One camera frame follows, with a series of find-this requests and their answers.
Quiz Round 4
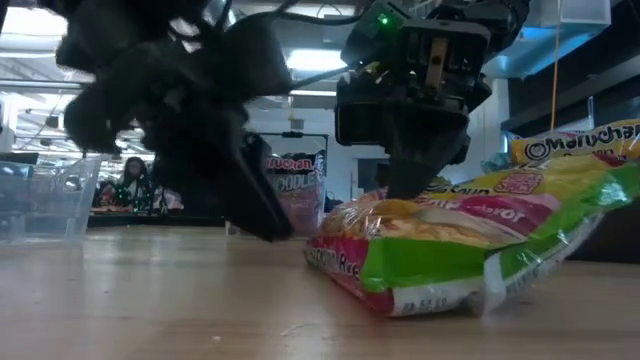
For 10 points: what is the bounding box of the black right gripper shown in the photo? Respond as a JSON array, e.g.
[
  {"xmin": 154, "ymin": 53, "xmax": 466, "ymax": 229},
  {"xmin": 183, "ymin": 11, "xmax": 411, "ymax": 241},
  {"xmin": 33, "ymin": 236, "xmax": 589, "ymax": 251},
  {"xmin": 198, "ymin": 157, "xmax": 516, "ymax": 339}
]
[{"xmin": 337, "ymin": 22, "xmax": 494, "ymax": 200}]

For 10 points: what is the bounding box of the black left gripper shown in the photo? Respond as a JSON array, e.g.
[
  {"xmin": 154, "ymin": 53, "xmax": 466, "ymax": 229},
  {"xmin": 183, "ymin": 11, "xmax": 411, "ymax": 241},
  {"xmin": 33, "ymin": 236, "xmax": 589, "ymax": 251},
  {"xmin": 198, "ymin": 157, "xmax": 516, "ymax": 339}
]
[{"xmin": 64, "ymin": 39, "xmax": 295, "ymax": 242}]

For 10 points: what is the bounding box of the pink green noodle packet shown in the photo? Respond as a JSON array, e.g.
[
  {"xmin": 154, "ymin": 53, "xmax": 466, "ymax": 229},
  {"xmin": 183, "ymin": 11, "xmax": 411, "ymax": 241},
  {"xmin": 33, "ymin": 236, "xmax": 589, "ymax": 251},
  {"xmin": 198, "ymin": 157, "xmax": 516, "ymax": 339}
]
[{"xmin": 303, "ymin": 158, "xmax": 640, "ymax": 320}]

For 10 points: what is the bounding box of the white patterned cloth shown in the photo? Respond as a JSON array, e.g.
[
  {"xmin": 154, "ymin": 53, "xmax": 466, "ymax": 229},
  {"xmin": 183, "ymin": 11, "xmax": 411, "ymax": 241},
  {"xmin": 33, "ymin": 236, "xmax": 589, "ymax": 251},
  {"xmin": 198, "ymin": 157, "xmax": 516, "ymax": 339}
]
[{"xmin": 149, "ymin": 187, "xmax": 185, "ymax": 212}]

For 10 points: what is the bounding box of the black noodle packet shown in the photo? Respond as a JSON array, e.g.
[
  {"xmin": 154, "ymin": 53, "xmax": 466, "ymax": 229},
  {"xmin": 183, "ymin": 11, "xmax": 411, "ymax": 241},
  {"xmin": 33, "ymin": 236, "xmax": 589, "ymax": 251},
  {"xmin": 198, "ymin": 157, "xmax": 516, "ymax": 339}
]
[{"xmin": 265, "ymin": 169, "xmax": 327, "ymax": 234}]

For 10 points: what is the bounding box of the person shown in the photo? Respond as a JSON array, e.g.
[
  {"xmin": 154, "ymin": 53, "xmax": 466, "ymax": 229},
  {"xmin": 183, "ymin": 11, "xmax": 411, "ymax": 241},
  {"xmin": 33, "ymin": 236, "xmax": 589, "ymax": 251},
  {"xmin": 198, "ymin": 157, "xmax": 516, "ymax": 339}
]
[{"xmin": 115, "ymin": 156, "xmax": 154, "ymax": 214}]

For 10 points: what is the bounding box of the bright ceiling light panel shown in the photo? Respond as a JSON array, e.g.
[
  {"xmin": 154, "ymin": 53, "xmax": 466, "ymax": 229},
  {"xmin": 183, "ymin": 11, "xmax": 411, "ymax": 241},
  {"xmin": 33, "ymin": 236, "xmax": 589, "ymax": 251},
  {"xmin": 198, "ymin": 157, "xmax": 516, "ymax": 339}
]
[{"xmin": 284, "ymin": 48, "xmax": 349, "ymax": 72}]

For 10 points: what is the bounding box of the white ceiling box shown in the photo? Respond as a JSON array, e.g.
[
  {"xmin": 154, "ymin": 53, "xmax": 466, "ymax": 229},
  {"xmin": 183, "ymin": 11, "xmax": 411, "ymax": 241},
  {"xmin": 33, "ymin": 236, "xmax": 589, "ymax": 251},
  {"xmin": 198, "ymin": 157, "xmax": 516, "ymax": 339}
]
[{"xmin": 559, "ymin": 0, "xmax": 612, "ymax": 27}]

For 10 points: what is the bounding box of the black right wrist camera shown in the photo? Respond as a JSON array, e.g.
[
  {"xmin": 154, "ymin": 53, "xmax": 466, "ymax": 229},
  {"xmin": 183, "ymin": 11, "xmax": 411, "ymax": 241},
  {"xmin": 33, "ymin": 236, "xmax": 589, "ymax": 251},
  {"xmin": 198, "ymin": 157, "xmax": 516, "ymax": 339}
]
[{"xmin": 333, "ymin": 97, "xmax": 397, "ymax": 147}]

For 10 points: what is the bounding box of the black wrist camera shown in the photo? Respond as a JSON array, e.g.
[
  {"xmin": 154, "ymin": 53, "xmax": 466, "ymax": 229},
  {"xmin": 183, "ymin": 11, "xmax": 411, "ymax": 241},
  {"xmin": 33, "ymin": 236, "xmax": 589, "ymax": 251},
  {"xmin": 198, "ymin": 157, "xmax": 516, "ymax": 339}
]
[
  {"xmin": 217, "ymin": 17, "xmax": 295, "ymax": 104},
  {"xmin": 333, "ymin": 97, "xmax": 397, "ymax": 147}
]

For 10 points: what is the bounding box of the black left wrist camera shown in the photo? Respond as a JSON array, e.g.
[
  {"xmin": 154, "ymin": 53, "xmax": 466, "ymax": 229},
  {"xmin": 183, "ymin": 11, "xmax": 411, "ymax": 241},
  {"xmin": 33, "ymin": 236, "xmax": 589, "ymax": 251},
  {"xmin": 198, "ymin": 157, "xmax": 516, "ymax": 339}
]
[{"xmin": 217, "ymin": 17, "xmax": 295, "ymax": 104}]

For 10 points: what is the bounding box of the yellow hanging cable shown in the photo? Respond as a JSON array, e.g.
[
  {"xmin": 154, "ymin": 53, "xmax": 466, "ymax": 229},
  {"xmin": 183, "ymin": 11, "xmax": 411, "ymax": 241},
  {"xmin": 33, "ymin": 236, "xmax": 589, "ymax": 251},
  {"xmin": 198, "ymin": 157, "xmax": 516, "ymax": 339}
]
[{"xmin": 549, "ymin": 0, "xmax": 564, "ymax": 132}]

